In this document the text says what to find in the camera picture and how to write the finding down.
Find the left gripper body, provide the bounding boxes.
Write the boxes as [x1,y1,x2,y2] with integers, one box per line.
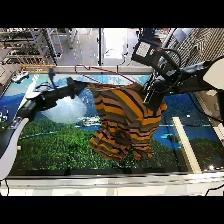
[65,76,90,100]

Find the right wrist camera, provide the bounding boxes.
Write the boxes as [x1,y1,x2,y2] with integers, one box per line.
[130,37,178,81]

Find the striped shirt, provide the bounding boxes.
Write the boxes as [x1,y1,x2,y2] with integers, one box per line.
[87,81,168,162]

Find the black cable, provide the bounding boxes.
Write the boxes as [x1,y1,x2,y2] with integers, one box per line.
[2,179,10,197]
[203,182,224,197]

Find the brown clothes hanger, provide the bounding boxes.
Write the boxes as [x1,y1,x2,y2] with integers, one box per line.
[73,63,138,88]

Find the silver frame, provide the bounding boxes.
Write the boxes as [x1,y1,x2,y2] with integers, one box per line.
[0,64,224,197]

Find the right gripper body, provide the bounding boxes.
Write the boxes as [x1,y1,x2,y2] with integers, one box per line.
[142,73,167,113]

